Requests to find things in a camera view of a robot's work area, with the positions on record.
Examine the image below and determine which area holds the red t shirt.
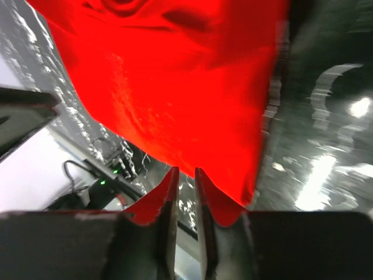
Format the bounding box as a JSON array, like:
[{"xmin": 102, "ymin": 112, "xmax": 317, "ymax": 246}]
[{"xmin": 26, "ymin": 0, "xmax": 291, "ymax": 207}]

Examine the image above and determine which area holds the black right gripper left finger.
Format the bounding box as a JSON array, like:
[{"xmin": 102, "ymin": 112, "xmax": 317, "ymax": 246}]
[{"xmin": 101, "ymin": 167, "xmax": 179, "ymax": 280}]

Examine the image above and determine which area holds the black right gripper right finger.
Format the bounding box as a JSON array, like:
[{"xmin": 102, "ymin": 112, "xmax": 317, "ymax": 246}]
[{"xmin": 195, "ymin": 168, "xmax": 256, "ymax": 279}]

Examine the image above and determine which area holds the black marbled table mat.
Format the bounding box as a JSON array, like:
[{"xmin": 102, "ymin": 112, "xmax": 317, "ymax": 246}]
[{"xmin": 0, "ymin": 0, "xmax": 373, "ymax": 234}]

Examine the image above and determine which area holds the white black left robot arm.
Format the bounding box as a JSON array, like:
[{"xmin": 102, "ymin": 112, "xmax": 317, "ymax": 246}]
[{"xmin": 1, "ymin": 87, "xmax": 61, "ymax": 161}]

